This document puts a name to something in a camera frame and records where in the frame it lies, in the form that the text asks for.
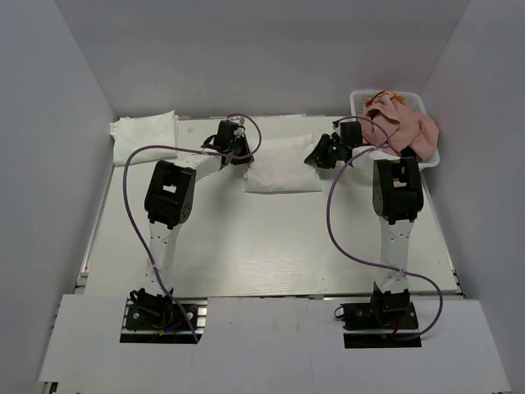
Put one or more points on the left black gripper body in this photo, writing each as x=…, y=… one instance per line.
x=239, y=147

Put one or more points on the blue t-shirt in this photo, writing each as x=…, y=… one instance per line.
x=409, y=152

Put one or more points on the white plastic basket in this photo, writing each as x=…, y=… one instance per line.
x=358, y=98

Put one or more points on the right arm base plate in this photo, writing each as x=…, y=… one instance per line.
x=362, y=330

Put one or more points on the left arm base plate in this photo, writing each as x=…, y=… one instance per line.
x=141, y=327

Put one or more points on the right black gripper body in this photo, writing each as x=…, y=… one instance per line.
x=335, y=152

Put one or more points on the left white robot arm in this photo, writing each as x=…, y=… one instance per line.
x=168, y=204

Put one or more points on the folded white t-shirt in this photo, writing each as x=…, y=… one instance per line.
x=130, y=134

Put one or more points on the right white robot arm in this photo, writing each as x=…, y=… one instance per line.
x=397, y=198

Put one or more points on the white red-print t-shirt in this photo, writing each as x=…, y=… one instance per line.
x=278, y=167

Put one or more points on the pink t-shirt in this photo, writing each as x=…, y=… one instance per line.
x=388, y=122

